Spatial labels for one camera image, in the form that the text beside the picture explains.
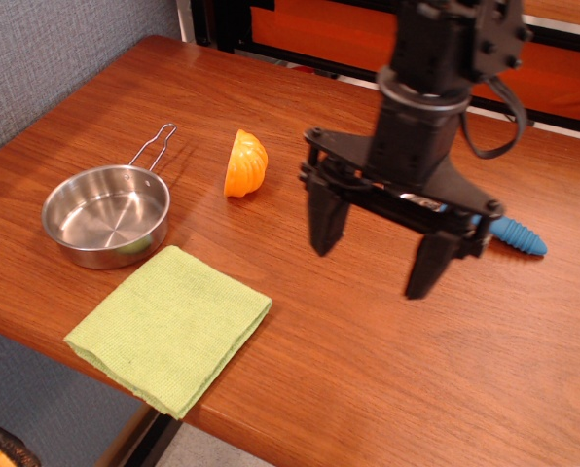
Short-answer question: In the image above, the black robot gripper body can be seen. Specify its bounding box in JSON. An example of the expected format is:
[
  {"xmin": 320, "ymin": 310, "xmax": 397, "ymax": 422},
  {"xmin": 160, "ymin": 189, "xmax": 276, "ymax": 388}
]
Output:
[{"xmin": 300, "ymin": 70, "xmax": 504, "ymax": 240}]

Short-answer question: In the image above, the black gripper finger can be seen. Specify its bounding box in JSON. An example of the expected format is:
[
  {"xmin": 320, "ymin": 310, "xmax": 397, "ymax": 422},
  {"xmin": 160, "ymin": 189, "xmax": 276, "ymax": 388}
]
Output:
[
  {"xmin": 405, "ymin": 231, "xmax": 460, "ymax": 300},
  {"xmin": 306, "ymin": 174, "xmax": 350, "ymax": 257}
]

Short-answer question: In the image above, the blue handled metal spoon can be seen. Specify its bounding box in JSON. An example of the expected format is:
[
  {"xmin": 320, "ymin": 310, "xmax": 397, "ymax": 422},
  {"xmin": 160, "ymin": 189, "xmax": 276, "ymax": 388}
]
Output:
[{"xmin": 400, "ymin": 194, "xmax": 548, "ymax": 257}]

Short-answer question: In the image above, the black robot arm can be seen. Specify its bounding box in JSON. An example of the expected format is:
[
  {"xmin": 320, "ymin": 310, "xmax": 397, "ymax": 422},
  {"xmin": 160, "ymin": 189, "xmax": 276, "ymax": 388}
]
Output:
[{"xmin": 301, "ymin": 1, "xmax": 531, "ymax": 300}]

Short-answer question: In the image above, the orange plastic half fruit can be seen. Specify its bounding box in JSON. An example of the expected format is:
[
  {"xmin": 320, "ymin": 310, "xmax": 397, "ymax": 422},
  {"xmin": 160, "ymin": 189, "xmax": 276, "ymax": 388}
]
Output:
[{"xmin": 224, "ymin": 129, "xmax": 269, "ymax": 198}]

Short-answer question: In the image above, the green folded cloth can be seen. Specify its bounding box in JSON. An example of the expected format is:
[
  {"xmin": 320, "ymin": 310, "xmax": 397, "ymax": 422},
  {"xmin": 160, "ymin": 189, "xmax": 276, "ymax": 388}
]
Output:
[{"xmin": 64, "ymin": 246, "xmax": 272, "ymax": 419}]

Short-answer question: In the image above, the small stainless steel pan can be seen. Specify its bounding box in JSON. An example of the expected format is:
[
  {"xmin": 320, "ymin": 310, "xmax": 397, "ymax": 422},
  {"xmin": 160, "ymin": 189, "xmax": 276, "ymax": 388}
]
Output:
[{"xmin": 41, "ymin": 123, "xmax": 177, "ymax": 269}]

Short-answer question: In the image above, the orange black object bottom left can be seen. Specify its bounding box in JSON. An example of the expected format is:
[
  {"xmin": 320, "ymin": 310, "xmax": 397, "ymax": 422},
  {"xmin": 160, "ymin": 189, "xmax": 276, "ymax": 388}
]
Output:
[{"xmin": 0, "ymin": 427, "xmax": 42, "ymax": 467}]

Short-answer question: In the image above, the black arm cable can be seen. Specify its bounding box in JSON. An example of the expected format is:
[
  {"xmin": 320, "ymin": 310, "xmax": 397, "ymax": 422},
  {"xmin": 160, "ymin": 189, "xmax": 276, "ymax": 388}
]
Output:
[{"xmin": 459, "ymin": 75, "xmax": 529, "ymax": 161}]

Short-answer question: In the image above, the table leg frame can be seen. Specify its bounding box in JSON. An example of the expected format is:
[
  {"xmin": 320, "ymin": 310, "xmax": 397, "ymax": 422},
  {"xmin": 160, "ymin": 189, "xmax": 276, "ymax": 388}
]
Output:
[{"xmin": 95, "ymin": 405, "xmax": 182, "ymax": 466}]

